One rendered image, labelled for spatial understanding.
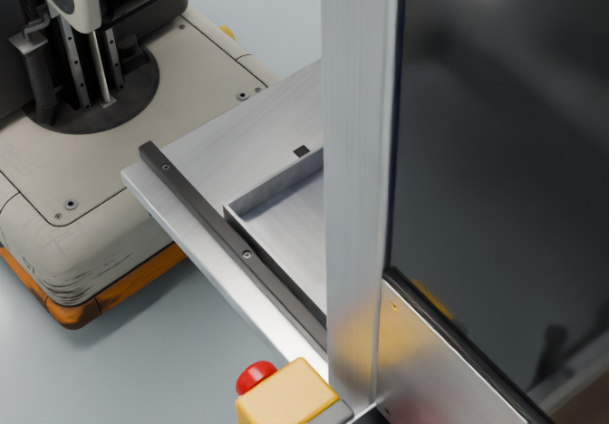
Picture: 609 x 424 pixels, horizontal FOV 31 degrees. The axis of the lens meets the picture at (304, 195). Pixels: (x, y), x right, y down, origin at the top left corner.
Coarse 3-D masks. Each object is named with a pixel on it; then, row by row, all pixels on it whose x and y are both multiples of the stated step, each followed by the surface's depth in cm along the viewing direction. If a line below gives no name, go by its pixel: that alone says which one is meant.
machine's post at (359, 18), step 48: (336, 0) 63; (384, 0) 59; (336, 48) 66; (384, 48) 61; (336, 96) 69; (384, 96) 64; (336, 144) 72; (384, 144) 67; (336, 192) 76; (384, 192) 71; (336, 240) 81; (384, 240) 75; (336, 288) 86; (336, 336) 91; (336, 384) 97
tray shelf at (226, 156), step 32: (320, 64) 137; (256, 96) 134; (288, 96) 134; (320, 96) 134; (224, 128) 131; (256, 128) 131; (288, 128) 131; (320, 128) 130; (192, 160) 128; (224, 160) 128; (256, 160) 128; (288, 160) 127; (160, 192) 125; (224, 192) 125; (160, 224) 124; (192, 224) 122; (192, 256) 120; (224, 256) 119; (224, 288) 117; (256, 288) 116; (256, 320) 114; (288, 352) 112
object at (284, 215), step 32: (320, 160) 125; (256, 192) 121; (288, 192) 124; (320, 192) 124; (256, 224) 122; (288, 224) 121; (320, 224) 121; (288, 256) 119; (320, 256) 119; (320, 288) 116; (320, 320) 112
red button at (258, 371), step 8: (248, 368) 95; (256, 368) 95; (264, 368) 95; (272, 368) 96; (240, 376) 95; (248, 376) 95; (256, 376) 95; (264, 376) 95; (240, 384) 95; (248, 384) 95; (256, 384) 94; (240, 392) 95
